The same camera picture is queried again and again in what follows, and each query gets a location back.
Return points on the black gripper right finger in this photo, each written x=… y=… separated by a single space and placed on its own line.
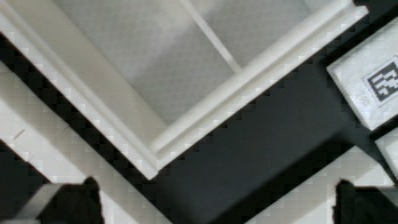
x=366 y=204

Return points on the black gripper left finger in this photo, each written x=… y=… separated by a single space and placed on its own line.
x=64 y=204

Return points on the white cabinet door panel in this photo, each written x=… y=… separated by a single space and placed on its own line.
x=364 y=74

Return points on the white cabinet body box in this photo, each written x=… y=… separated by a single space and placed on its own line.
x=162 y=62

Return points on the white U-shaped border fence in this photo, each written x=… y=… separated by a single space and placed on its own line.
x=52 y=149

